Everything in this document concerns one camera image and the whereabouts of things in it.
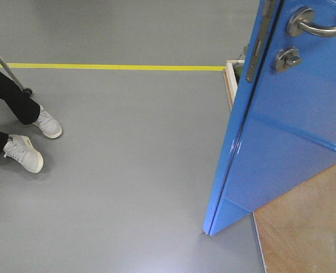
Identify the steel latch face plate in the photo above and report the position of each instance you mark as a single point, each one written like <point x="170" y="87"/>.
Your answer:
<point x="266" y="17"/>

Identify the white sneaker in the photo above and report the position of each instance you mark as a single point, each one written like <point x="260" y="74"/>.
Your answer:
<point x="20" y="148"/>
<point x="48" y="125"/>

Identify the steel thumb turn lock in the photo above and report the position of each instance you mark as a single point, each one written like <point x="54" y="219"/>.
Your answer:
<point x="287" y="58"/>

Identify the yellow floor tape line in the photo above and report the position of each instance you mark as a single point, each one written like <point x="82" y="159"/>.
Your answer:
<point x="117" y="67"/>

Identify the steel door lever handle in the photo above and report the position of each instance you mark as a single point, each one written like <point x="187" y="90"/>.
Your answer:
<point x="302" y="21"/>

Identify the green sandbag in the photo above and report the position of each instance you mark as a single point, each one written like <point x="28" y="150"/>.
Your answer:
<point x="238" y="70"/>

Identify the blue door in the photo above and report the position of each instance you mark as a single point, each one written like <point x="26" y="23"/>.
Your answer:
<point x="222" y="213"/>

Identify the plywood base platform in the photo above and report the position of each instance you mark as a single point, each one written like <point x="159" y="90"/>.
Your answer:
<point x="307" y="224"/>

